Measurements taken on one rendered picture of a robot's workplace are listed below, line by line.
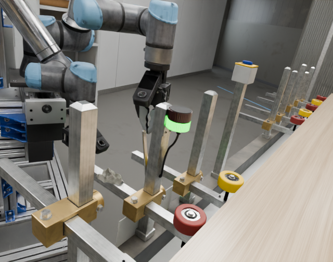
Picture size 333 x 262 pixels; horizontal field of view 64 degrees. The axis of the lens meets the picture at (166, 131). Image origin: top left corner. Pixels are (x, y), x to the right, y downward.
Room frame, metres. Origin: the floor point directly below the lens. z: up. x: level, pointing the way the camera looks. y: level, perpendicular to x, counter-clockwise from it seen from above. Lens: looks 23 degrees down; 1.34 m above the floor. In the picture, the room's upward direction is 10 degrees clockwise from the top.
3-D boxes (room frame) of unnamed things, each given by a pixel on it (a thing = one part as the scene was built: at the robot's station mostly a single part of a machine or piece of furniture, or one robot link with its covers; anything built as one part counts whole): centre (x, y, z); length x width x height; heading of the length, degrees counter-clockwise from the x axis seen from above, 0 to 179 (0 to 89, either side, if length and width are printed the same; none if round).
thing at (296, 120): (1.57, -0.78, 0.85); 0.08 x 0.08 x 0.11
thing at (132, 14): (0.80, 0.14, 1.32); 0.11 x 0.11 x 0.08; 44
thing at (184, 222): (0.53, -0.09, 0.85); 0.08 x 0.08 x 0.11
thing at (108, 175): (0.69, 0.15, 0.87); 0.09 x 0.07 x 0.02; 57
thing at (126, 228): (0.69, 0.02, 0.75); 0.26 x 0.01 x 0.10; 147
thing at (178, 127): (0.62, -0.03, 1.10); 0.06 x 0.06 x 0.02
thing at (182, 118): (0.62, -0.03, 1.13); 0.06 x 0.06 x 0.02
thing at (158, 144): (0.65, 0.01, 0.90); 0.03 x 0.03 x 0.48; 57
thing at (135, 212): (0.63, 0.02, 0.85); 0.13 x 0.06 x 0.05; 147
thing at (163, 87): (0.75, 0.05, 1.16); 0.09 x 0.08 x 0.12; 167
